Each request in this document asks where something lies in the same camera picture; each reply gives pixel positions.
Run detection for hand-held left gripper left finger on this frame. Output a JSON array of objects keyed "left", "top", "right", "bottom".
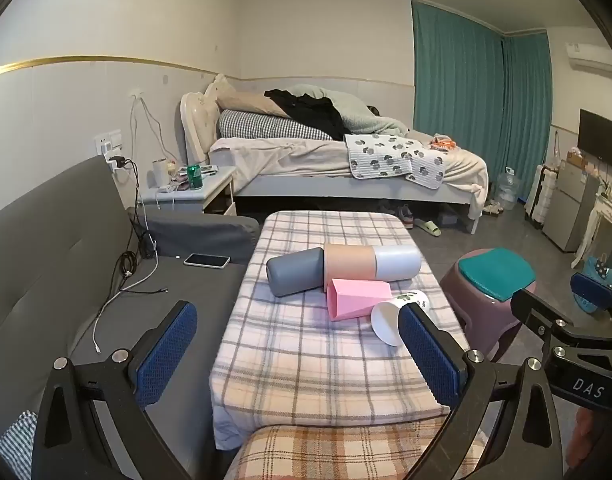
[{"left": 31, "top": 300, "right": 217, "bottom": 480}]

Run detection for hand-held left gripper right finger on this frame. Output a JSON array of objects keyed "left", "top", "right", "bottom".
[{"left": 397, "top": 304, "right": 562, "bottom": 480}]

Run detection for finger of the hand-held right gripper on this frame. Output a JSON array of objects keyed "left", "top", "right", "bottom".
[
  {"left": 570, "top": 272, "right": 612, "bottom": 333},
  {"left": 510, "top": 287, "right": 611, "bottom": 357}
]

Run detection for white leaf print paper cup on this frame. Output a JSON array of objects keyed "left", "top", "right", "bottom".
[{"left": 370, "top": 290, "right": 431, "bottom": 347}]

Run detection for pink square cup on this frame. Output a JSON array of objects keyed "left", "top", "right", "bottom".
[{"left": 327, "top": 278, "right": 393, "bottom": 322}]

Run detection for pale lilac cup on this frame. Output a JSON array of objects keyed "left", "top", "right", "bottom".
[{"left": 373, "top": 245, "right": 423, "bottom": 281}]

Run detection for peach cup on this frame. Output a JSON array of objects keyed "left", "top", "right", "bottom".
[{"left": 323, "top": 243, "right": 377, "bottom": 281}]

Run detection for grey cup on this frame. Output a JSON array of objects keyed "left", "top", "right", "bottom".
[{"left": 266, "top": 247, "right": 327, "bottom": 297}]

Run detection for blue handbag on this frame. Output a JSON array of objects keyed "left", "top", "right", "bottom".
[{"left": 583, "top": 254, "right": 612, "bottom": 287}]

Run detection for teal seat cushion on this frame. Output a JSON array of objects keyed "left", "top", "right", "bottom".
[{"left": 458, "top": 248, "right": 537, "bottom": 302}]

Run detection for purple plastic stool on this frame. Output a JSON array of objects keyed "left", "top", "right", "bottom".
[{"left": 443, "top": 255, "right": 537, "bottom": 362}]

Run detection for white ornate table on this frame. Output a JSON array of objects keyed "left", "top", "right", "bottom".
[{"left": 570, "top": 191, "right": 612, "bottom": 269}]

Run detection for grey mini fridge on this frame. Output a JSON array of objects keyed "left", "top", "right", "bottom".
[{"left": 542, "top": 160, "right": 601, "bottom": 254}]

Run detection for smartphone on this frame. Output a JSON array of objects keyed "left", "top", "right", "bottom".
[{"left": 184, "top": 253, "right": 231, "bottom": 269}]

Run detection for clear water jug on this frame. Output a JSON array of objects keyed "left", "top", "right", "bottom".
[{"left": 496, "top": 167, "right": 524, "bottom": 211}]

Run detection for plaid cloth covered table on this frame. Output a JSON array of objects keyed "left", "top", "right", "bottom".
[{"left": 208, "top": 210, "right": 469, "bottom": 451}]

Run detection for shoes under bed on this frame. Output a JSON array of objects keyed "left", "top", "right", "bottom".
[{"left": 380, "top": 202, "right": 417, "bottom": 229}]

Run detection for orange plaid cushion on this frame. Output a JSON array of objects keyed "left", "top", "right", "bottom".
[{"left": 223, "top": 416, "right": 453, "bottom": 480}]

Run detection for black television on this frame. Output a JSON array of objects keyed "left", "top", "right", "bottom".
[{"left": 578, "top": 108, "right": 612, "bottom": 174}]

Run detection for grey sofa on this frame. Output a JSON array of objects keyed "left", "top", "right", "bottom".
[{"left": 0, "top": 155, "right": 261, "bottom": 480}]

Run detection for white nightstand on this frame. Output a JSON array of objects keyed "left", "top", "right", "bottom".
[{"left": 138, "top": 166, "right": 237, "bottom": 217}]

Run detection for blue checked cloth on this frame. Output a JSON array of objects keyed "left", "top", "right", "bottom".
[{"left": 0, "top": 410, "right": 40, "bottom": 480}]

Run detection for leaf print quilted mat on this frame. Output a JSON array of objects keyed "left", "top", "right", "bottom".
[{"left": 345, "top": 132, "right": 449, "bottom": 190}]

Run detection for bed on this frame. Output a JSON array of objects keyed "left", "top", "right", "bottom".
[{"left": 180, "top": 91, "right": 489, "bottom": 235}]

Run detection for white air conditioner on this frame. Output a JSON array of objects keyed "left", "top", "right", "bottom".
[{"left": 566, "top": 41, "right": 612, "bottom": 84}]

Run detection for checked pillow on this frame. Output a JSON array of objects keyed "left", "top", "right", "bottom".
[{"left": 217, "top": 109, "right": 333, "bottom": 141}]

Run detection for teal curtain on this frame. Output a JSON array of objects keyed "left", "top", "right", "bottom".
[{"left": 411, "top": 0, "right": 554, "bottom": 137}]

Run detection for light green blanket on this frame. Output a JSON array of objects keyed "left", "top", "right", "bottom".
[{"left": 288, "top": 84, "right": 409, "bottom": 136}]

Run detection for beige pillow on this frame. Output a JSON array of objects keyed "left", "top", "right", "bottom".
[{"left": 203, "top": 74, "right": 287, "bottom": 122}]

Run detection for black clothing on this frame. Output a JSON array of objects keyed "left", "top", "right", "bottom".
[{"left": 264, "top": 89, "right": 359, "bottom": 142}]

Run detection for white charging cable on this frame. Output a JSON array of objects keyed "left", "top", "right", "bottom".
[{"left": 92, "top": 195, "right": 169, "bottom": 356}]

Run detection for black cable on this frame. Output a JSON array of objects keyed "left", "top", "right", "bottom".
[{"left": 113, "top": 159, "right": 159, "bottom": 277}]

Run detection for white wall socket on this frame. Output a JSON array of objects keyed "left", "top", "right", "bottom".
[{"left": 95, "top": 130, "right": 123, "bottom": 156}]

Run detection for white wall cables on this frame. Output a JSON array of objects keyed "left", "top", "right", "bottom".
[{"left": 129, "top": 95, "right": 183, "bottom": 162}]

